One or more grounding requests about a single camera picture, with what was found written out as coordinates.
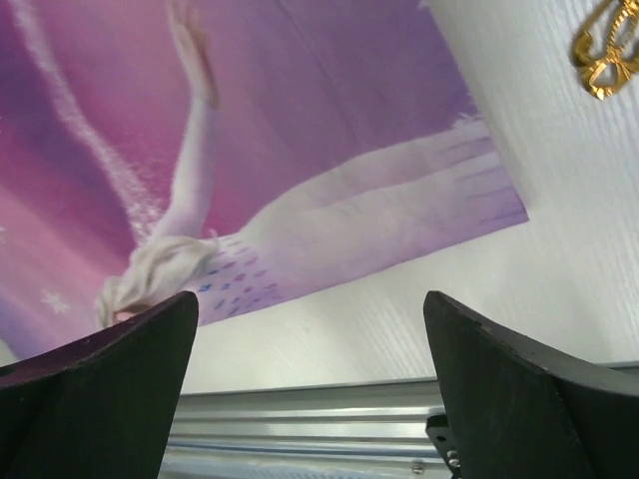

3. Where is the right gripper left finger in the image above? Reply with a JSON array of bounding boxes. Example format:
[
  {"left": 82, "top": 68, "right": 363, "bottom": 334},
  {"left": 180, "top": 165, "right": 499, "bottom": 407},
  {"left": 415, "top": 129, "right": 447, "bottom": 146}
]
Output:
[{"left": 1, "top": 291, "right": 199, "bottom": 478}]

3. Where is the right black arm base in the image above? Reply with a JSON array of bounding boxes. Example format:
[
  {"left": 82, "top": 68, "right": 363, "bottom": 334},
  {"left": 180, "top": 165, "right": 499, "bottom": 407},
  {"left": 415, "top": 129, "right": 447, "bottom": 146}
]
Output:
[{"left": 425, "top": 413, "right": 462, "bottom": 479}]

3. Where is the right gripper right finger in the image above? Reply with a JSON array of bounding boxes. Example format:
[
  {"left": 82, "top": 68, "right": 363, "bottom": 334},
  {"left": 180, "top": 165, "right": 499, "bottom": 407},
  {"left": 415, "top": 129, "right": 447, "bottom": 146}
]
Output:
[{"left": 423, "top": 291, "right": 638, "bottom": 478}]

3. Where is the aluminium mounting rail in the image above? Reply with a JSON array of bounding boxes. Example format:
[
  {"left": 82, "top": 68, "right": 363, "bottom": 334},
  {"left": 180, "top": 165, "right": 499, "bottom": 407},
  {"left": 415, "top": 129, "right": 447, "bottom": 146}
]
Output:
[{"left": 159, "top": 363, "right": 639, "bottom": 479}]

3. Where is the purple Frozen placemat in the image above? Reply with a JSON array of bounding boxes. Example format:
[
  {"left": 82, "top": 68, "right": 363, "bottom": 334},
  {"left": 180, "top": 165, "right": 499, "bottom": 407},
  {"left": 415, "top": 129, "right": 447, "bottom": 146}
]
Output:
[{"left": 1, "top": 1, "right": 528, "bottom": 358}]

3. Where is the gold fork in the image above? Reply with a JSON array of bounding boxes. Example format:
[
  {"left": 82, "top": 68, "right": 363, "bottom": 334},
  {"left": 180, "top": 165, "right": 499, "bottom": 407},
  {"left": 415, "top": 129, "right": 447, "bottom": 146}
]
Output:
[{"left": 570, "top": 0, "right": 638, "bottom": 101}]

